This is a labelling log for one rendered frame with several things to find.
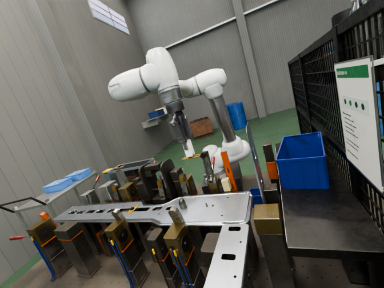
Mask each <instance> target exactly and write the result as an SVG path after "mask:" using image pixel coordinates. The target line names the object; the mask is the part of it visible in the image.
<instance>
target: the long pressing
mask: <svg viewBox="0 0 384 288"><path fill-rule="evenodd" d="M227 197H228V198H227ZM180 198H183V199H184V200H185V202H186V206H187V207H186V208H185V209H181V208H180V205H179V199H180ZM205 203H207V205H208V207H206V204H205ZM134 205H139V206H138V207H137V209H141V208H149V209H148V210H147V211H134V212H132V213H131V214H126V213H127V212H122V214H123V216H124V217H125V218H126V220H127V221H128V223H137V222H151V223H154V224H156V225H158V226H171V224H172V223H173V220H172V219H171V217H170V216H169V214H168V212H169V210H166V209H167V208H168V207H172V206H175V207H177V208H178V210H179V211H180V213H181V214H182V216H183V218H184V220H185V222H186V224H187V225H188V226H222V225H224V224H248V223H249V222H250V220H251V211H252V205H253V195H252V193H251V192H249V191H238V192H229V193H215V194H201V195H186V196H180V197H176V198H174V199H172V200H170V201H168V202H166V203H158V204H148V205H147V204H145V201H144V200H139V201H124V202H109V203H94V204H86V205H74V206H72V207H71V208H69V209H67V210H66V211H64V212H63V213H62V214H60V215H59V216H57V217H55V218H54V219H53V221H54V222H55V223H65V222H71V221H79V223H113V222H114V221H115V218H114V217H113V215H112V213H107V212H108V211H109V210H114V209H118V210H120V209H130V208H131V207H133V206H134ZM212 205H214V206H213V207H212ZM156 207H162V208H161V209H160V210H154V211H153V209H154V208H156ZM74 209H76V210H77V213H78V212H80V211H84V213H82V214H77V213H74V214H68V213H70V212H73V211H74ZM100 210H105V211H104V212H102V213H96V212H98V211H100ZM88 211H94V212H93V213H87V212H88ZM158 214H159V215H158ZM221 215H223V216H221Z"/></svg>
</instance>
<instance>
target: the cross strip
mask: <svg viewBox="0 0 384 288"><path fill-rule="evenodd" d="M229 227H241V230H240V231H229ZM249 230H250V229H249V226H248V224H224V225H222V228H221V232H220V235H219V238H218V242H217V245H216V248H215V251H214V255H213V258H212V261H211V264H210V268H209V271H208V274H207V277H206V281H205V284H204V287H203V288H243V280H244V274H245V264H246V255H247V246H248V240H249ZM240 241H242V243H240ZM222 254H234V255H236V258H235V260H233V261H231V260H224V259H221V256H222ZM235 275H236V276H237V277H236V278H234V276H235Z"/></svg>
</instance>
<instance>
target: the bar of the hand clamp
mask: <svg viewBox="0 0 384 288"><path fill-rule="evenodd" d="M200 157H201V158H202V160H203V165H204V168H205V172H206V177H207V181H208V184H210V181H209V179H210V177H209V176H210V175H211V177H212V180H213V183H214V173H213V168H212V165H211V160H210V156H209V152H208V151H203V152H201V155H200Z"/></svg>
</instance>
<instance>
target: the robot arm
mask: <svg viewBox="0 0 384 288"><path fill-rule="evenodd" d="M146 63H147V64H145V65H144V66H142V67H140V68H137V69H132V70H129V71H126V72H124V73H121V74H119V75H117V76H116V77H114V78H113V79H112V80H111V81H110V82H109V86H108V90H109V93H110V95H111V96H112V98H113V99H115V100H116V101H120V102H127V101H134V100H138V99H142V98H144V97H146V96H147V95H150V94H159V96H160V98H161V101H162V104H163V105H166V107H165V108H166V111H167V113H168V114H171V118H172V121H171V122H170V125H171V126H172V128H173V130H174V133H175V135H176V137H177V140H178V142H179V143H182V145H183V148H184V151H185V154H186V157H187V158H188V157H192V156H193V155H194V154H195V152H194V149H193V146H192V144H191V139H192V137H191V132H190V128H189V123H188V120H187V116H186V115H184V114H183V112H182V110H184V109H185V107H184V105H183V101H181V99H183V97H184V98H192V97H197V96H200V95H202V94H204V96H205V97H206V98H207V99H208V100H209V102H210V104H211V108H212V110H213V113H214V115H215V118H216V120H217V124H218V126H219V129H220V131H221V134H222V137H223V142H222V147H217V146H216V145H208V146H206V147H205V148H204V149H203V151H208V152H209V156H210V160H211V157H212V156H214V157H215V164H214V176H215V177H216V176H219V178H220V180H221V179H222V178H227V175H226V171H225V167H224V164H223V161H222V157H221V152H222V151H227V154H228V158H229V161H230V164H232V163H236V162H239V161H241V160H243V159H245V158H246V157H248V156H249V155H250V146H249V144H248V143H247V142H246V141H244V140H241V139H240V137H238V136H236V135H235V132H234V129H233V126H232V123H231V120H230V117H229V113H228V110H227V107H226V104H225V100H224V98H223V95H222V94H223V87H224V86H225V85H226V84H227V77H226V74H225V72H224V70H223V69H210V70H207V71H204V72H202V73H200V74H198V75H196V76H194V77H192V78H190V79H188V80H186V81H180V80H178V73H177V70H176V67H175V64H174V62H173V60H172V58H171V56H170V54H169V52H168V51H167V50H166V49H165V48H163V47H156V48H153V49H150V50H149V51H148V52H147V55H146Z"/></svg>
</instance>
